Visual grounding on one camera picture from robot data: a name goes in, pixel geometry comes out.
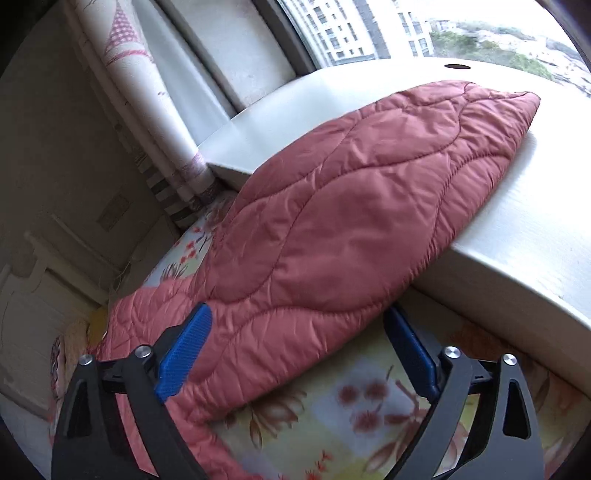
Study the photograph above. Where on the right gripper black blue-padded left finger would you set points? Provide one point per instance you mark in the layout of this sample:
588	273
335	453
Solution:
90	440

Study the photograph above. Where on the floral bed sheet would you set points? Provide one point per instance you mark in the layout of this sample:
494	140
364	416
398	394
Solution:
352	416

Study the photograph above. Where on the white wooden headboard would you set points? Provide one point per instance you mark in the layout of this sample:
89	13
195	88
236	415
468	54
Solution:
34	311

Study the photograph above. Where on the yellow pillow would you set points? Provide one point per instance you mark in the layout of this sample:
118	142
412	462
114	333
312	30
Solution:
97	326

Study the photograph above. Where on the white window sill ledge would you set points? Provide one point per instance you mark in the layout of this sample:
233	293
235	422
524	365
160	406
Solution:
521	269

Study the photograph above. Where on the cream textured pillow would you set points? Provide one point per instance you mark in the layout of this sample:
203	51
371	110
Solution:
75	342

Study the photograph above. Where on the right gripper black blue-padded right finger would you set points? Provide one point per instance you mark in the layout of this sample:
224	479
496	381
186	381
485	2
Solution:
504	440

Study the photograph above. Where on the white bedside table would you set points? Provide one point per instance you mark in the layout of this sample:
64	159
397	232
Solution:
146	255

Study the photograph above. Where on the colourful patterned pillow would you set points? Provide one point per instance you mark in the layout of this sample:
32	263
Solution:
57	368

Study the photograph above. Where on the patterned beige curtain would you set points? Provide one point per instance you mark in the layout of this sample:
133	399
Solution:
111	39

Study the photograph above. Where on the pink quilted jacket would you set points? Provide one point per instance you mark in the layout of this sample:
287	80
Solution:
320	240

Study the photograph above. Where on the wall power socket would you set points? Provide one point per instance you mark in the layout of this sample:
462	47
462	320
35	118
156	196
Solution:
113	212

